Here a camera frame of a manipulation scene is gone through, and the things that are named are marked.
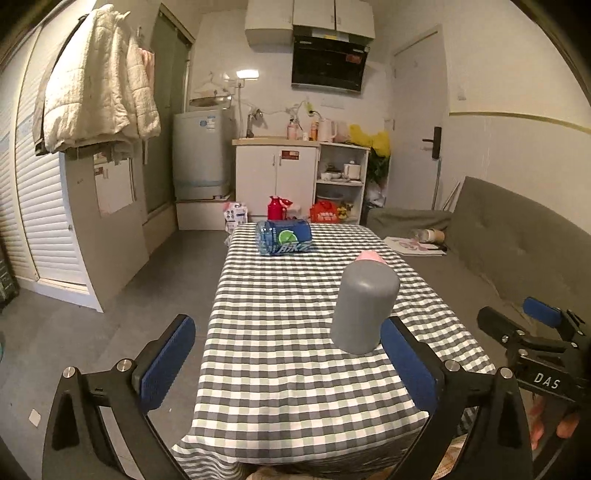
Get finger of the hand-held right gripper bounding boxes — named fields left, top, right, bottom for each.
left=523, top=296, right=587, bottom=344
left=477, top=306, right=532, bottom=352

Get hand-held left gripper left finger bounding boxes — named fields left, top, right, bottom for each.
left=42, top=314, right=197, bottom=480

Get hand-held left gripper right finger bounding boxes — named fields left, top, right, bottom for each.
left=379, top=316, right=535, bottom=480

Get grey cup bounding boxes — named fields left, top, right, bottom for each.
left=330, top=263, right=402, bottom=355

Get brown paper cup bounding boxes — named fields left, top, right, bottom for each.
left=412, top=227, right=447, bottom=244

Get person's right hand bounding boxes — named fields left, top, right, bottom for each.
left=529, top=398, right=581, bottom=450

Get grey sofa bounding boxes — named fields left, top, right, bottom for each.
left=365, top=176, right=591, bottom=370

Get grey checkered tablecloth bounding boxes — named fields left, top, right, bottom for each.
left=172, top=224, right=497, bottom=480

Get printed magazine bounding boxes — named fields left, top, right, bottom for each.
left=383, top=236, right=448, bottom=256

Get white leaning board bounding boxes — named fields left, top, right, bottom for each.
left=59, top=144, right=150, bottom=302

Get white printed package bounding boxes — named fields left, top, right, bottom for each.
left=224, top=202, right=249, bottom=234

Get blue drink bottle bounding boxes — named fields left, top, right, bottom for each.
left=255, top=219, right=313, bottom=256

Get red plastic bag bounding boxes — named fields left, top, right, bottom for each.
left=309, top=200, right=345, bottom=225

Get white open shelf unit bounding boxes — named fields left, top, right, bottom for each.
left=315, top=141, right=371, bottom=225

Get red thermos bottle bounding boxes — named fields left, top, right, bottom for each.
left=268, top=196, right=296, bottom=221

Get white louvred wardrobe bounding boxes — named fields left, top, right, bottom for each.
left=0, top=9, right=106, bottom=313

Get frosted glass door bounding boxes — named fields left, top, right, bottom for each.
left=140, top=4, right=195, bottom=217

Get white sink cabinet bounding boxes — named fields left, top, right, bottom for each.
left=232, top=137, right=320, bottom=223

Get white washing machine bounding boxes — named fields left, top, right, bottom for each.
left=172, top=110, right=233, bottom=200

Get yellow flower bouquet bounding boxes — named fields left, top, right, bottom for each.
left=348, top=124, right=393, bottom=158

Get white door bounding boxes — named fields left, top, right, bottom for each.
left=389, top=24, right=451, bottom=211

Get metal basin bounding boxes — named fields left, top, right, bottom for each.
left=189, top=95, right=232, bottom=110

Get white quilted jacket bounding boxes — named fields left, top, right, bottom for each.
left=32, top=4, right=162, bottom=155

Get pink cloth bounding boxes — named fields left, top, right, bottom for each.
left=137, top=45, right=156, bottom=89

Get black range hood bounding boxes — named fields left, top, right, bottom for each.
left=291, top=36, right=373, bottom=95

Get black door handle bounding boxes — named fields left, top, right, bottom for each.
left=422, top=126, right=443, bottom=160

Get white wall cabinets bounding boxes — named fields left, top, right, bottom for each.
left=244, top=0, right=376, bottom=47

